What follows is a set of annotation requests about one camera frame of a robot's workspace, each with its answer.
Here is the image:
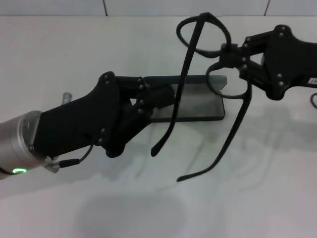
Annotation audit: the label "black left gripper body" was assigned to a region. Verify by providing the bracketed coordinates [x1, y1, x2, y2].
[29, 71, 139, 159]

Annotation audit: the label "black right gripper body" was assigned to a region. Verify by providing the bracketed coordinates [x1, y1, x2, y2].
[262, 24, 317, 101]

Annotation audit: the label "black glasses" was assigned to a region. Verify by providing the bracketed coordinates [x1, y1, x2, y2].
[150, 12, 255, 183]

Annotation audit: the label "black glasses case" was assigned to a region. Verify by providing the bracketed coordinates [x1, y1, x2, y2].
[143, 75, 228, 123]

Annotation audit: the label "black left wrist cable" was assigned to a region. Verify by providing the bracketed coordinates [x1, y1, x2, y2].
[46, 143, 95, 174]

